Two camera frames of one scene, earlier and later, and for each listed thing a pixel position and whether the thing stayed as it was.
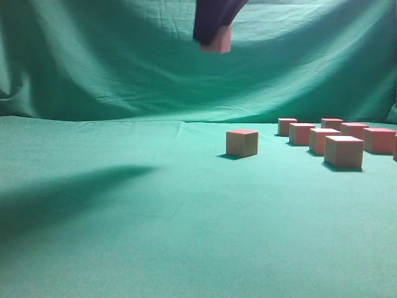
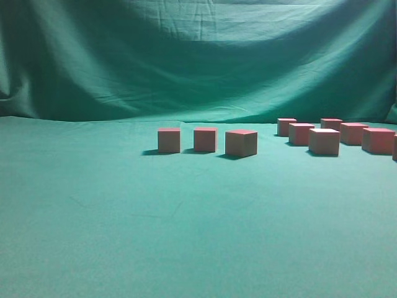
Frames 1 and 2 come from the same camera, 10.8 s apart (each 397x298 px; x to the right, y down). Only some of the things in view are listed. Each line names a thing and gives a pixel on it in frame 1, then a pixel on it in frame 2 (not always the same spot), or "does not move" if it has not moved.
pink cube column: (299, 133) does not move
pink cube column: (221, 41) -> (206, 139)
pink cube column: (317, 136) does not move
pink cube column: (242, 143) does not move
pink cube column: (343, 151) -> (169, 140)
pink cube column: (394, 146) does not move
